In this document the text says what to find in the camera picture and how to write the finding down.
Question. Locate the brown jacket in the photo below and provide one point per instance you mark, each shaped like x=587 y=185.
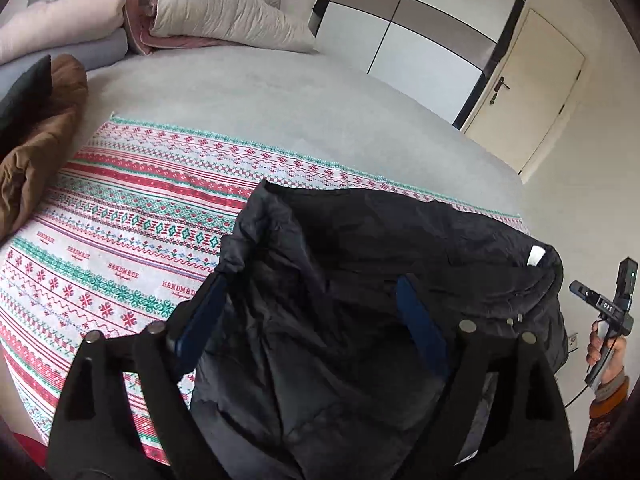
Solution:
x=31 y=157

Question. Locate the light pink pillow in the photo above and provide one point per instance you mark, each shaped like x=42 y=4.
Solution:
x=49 y=24

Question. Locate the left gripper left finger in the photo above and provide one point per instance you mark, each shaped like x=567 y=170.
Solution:
x=163 y=353

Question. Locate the patterned red green bed cloth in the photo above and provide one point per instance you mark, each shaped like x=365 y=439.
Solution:
x=127 y=229

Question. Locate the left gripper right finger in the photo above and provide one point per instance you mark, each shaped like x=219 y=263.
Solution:
x=460 y=356

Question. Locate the beige pillow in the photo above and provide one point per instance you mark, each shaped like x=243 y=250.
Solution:
x=253 y=23

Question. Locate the door handle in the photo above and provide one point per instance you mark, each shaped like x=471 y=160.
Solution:
x=501 y=84

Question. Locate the black quilted puffer jacket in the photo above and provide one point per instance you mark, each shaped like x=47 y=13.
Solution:
x=310 y=372

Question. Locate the person right hand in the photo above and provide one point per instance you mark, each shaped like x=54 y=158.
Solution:
x=610 y=352

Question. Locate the white grey wardrobe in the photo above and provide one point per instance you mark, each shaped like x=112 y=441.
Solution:
x=441 y=53

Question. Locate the pink red folded blanket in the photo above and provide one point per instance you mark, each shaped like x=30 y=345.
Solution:
x=138 y=24

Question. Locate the cream door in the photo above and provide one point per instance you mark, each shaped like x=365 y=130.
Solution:
x=541 y=70

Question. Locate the black garment beside brown jacket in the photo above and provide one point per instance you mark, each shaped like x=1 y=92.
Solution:
x=27 y=96

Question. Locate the black bag on wardrobe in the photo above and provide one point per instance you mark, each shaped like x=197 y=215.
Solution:
x=320 y=7

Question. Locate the wall power socket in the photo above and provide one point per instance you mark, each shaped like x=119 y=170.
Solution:
x=572 y=342

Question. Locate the white bed mattress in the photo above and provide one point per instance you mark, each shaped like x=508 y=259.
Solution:
x=304 y=103

